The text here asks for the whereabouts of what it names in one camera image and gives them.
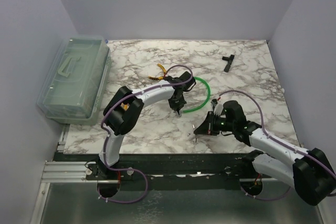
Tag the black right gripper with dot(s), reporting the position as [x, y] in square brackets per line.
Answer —
[208, 126]

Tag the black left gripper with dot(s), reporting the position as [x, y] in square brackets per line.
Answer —
[178, 105]

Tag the green cable lock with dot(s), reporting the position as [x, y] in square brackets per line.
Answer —
[208, 95]

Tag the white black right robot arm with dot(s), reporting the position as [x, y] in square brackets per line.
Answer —
[309, 172]

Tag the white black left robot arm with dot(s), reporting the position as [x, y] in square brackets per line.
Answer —
[123, 111]

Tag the yellow utility knife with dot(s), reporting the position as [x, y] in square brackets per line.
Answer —
[125, 106]

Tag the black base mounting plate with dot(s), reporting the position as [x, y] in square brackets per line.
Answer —
[213, 182]

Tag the black T-shaped tool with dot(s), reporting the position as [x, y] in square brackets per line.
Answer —
[229, 61]

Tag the clear plastic storage box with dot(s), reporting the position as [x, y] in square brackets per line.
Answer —
[73, 89]

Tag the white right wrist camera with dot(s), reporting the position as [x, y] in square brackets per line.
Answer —
[217, 107]

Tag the yellow handled pliers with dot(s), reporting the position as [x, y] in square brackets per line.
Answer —
[160, 76]

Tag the aluminium rail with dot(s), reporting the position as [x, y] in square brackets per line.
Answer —
[65, 171]

